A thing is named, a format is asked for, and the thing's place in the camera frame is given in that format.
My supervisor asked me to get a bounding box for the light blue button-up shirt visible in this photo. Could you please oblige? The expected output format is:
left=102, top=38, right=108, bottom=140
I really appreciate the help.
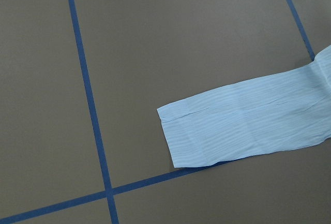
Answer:
left=157, top=48, right=330, bottom=168

